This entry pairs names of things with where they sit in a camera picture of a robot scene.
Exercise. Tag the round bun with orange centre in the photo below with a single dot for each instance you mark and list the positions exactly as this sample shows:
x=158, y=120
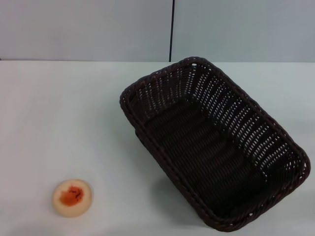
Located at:
x=72, y=194

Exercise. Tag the dark brown woven basket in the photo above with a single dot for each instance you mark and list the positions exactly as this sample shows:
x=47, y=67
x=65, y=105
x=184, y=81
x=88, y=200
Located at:
x=197, y=147

